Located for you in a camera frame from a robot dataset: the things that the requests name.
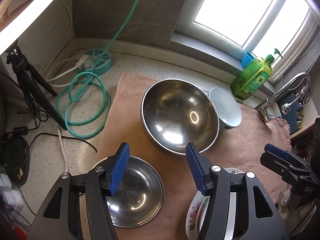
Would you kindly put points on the light blue ceramic bowl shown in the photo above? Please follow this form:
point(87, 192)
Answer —
point(227, 110)

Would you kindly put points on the dark oval pad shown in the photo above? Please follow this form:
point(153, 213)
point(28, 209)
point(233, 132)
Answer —
point(15, 155)

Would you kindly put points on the small steel bowl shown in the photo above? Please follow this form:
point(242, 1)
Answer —
point(140, 192)

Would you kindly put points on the pink towel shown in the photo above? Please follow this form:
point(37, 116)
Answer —
point(250, 142)

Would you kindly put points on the blue ribbed cup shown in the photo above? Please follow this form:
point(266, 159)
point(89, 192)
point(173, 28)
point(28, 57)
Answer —
point(247, 58)

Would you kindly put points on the large steel bowl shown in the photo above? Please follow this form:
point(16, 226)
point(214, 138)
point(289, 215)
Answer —
point(175, 115)

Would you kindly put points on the black tripod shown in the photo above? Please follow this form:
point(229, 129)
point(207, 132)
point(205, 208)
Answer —
point(27, 80)

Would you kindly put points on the white framed window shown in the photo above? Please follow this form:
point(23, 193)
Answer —
point(237, 5)

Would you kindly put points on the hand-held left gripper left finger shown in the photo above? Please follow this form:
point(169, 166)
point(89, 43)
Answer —
point(120, 170)

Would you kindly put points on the red packet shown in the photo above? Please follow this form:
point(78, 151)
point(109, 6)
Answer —
point(18, 233)

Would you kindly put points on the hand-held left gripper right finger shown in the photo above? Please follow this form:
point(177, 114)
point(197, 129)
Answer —
point(197, 170)

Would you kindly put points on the white power adapter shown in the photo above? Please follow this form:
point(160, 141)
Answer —
point(6, 187)

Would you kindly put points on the dark blue knife holder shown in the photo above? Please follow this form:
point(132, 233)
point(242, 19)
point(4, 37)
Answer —
point(290, 118)

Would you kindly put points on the steel kitchen faucet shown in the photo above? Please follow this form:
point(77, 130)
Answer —
point(275, 96)

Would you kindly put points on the person's right hand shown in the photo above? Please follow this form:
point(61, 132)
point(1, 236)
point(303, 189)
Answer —
point(286, 198)

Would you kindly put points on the round teal power strip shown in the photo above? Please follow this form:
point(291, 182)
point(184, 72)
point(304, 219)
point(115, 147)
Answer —
point(100, 66)

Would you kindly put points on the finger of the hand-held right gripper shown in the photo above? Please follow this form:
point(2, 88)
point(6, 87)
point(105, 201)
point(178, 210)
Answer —
point(275, 163)
point(276, 150)

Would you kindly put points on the kitchen storage rack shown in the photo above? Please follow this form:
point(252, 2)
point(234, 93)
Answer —
point(300, 141)

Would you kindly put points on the green dish soap bottle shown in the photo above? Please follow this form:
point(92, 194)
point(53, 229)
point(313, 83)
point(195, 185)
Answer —
point(252, 77)

